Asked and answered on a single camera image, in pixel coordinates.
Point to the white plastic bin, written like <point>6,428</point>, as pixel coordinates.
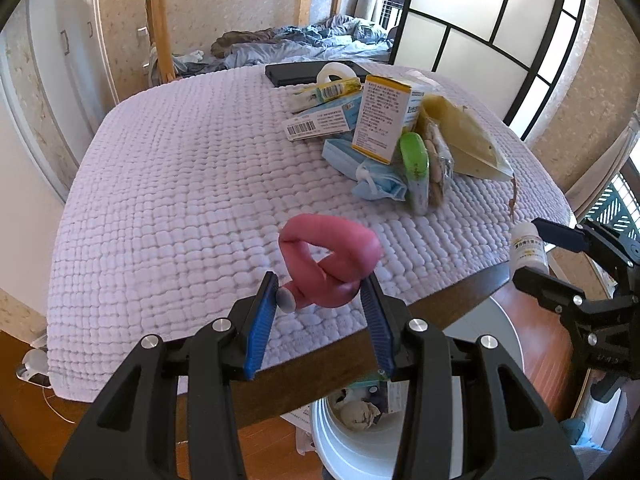
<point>340,452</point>

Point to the beige paper bag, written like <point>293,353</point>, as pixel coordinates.
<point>465,140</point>

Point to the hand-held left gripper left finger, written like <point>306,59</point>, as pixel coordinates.
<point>262,325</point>

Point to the pink rubber tube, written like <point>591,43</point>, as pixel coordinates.
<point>330,260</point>

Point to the white medicine bottle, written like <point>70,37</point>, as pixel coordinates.
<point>527,252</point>

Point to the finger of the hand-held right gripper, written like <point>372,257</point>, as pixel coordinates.
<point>545,285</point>
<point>560,236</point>

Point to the teal packet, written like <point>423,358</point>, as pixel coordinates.
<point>370,390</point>

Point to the green yellow tube box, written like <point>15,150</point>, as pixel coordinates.
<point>327,92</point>

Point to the wooden ladder frame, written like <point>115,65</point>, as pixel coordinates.
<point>159,20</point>

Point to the black flat tablet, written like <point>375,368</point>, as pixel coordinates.
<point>295,72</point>

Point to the beige curtain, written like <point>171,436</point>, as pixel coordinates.
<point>607,165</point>

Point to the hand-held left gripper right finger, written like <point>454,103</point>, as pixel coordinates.
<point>377,330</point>

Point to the blue cloth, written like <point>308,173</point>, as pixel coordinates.
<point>582,437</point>

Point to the clear snack packet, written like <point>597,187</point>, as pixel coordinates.
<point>439,165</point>

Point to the lilac quilted cover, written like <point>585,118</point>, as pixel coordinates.
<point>175,200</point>

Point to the brown cloth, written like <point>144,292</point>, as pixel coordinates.
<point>240,41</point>

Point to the blue face mask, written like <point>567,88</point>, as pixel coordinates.
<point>380,187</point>

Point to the wooden table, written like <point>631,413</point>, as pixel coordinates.
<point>310,380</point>

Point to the brown dried twig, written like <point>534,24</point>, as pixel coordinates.
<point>513,195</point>

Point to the blue grey bed blanket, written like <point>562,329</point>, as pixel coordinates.
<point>320,42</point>

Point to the light blue barcode box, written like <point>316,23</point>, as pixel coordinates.
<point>320,122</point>

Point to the black framed sliding door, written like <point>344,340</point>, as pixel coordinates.
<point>475,35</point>

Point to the yellow white medicine box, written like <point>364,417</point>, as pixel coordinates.
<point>380,120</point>

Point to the green white tube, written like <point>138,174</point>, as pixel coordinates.
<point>415,170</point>

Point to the crumpled white paper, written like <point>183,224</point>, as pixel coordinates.
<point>357,414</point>

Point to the white small box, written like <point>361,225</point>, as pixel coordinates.
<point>417,110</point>

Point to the white wardrobe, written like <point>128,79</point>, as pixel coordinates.
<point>65,60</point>

